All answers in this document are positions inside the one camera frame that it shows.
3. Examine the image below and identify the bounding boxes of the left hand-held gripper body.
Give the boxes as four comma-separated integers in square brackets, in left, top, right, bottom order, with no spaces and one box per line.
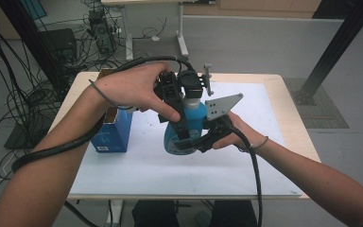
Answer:
[153,62,216,107]

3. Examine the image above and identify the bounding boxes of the light wooden cabinet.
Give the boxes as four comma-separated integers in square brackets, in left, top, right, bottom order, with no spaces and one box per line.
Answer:
[182,0,322,19]

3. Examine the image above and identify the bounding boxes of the person's leg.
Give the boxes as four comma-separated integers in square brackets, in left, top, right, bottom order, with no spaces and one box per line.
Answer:
[131,200,181,227]
[209,200,259,227]

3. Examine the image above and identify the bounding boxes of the white desk with legs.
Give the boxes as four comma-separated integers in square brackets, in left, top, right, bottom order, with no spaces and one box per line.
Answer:
[100,0,216,62]

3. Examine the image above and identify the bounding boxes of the person's right hand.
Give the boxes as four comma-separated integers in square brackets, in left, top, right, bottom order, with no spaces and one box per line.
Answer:
[212,111,268,151]

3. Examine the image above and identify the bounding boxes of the black metal stand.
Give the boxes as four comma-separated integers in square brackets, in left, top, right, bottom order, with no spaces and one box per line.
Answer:
[0,0,70,96]

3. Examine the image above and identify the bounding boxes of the black equipment box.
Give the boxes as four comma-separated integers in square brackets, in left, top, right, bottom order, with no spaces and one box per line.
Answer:
[39,27,78,64]

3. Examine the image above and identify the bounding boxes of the person's right leg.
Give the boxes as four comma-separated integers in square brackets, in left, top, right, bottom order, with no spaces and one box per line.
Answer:
[209,200,259,227]

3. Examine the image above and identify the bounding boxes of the black computer tower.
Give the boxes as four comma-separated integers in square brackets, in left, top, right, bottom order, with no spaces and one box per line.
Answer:
[88,9,117,55]

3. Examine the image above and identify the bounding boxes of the thick black gripper cable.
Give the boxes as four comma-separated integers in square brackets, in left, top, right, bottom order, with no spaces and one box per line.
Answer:
[230,126,264,227]
[11,56,197,174]

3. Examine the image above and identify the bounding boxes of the grey wrist cord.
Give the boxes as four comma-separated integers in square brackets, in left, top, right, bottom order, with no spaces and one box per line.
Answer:
[88,79,133,112]
[237,135,269,152]

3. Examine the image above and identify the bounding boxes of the person's left hand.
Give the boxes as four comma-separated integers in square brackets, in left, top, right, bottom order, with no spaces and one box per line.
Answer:
[93,61,182,123]

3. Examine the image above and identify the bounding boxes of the white table leg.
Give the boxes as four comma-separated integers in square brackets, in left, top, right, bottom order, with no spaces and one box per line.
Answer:
[105,199,124,227]

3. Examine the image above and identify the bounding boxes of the dark floor plate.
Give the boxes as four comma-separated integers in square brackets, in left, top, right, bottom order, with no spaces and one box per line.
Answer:
[4,124,45,150]

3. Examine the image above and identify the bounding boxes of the blue bottle with white cap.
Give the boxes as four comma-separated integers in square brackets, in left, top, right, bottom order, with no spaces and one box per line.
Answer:
[164,96,208,156]

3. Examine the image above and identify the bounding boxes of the person's left leg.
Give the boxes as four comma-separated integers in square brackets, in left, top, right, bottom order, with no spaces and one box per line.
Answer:
[131,200,181,227]

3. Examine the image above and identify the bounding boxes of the white table mat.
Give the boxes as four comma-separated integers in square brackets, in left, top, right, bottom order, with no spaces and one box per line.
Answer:
[69,80,303,197]

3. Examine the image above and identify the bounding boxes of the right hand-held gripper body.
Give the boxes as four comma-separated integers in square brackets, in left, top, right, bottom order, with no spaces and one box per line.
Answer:
[201,93,245,145]

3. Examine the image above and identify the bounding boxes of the blue cardboard box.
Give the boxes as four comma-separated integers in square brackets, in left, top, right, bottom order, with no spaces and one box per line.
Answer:
[90,68,134,154]

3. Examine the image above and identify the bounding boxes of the black metal frame post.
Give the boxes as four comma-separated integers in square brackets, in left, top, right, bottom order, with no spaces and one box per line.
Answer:
[291,0,363,107]

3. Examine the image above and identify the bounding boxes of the tangle of black floor cables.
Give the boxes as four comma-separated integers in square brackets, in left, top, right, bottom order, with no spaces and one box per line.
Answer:
[0,6,130,202]

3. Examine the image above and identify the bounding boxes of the grey floor mat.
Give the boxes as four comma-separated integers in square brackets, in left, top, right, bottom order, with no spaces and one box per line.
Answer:
[283,78,350,130]

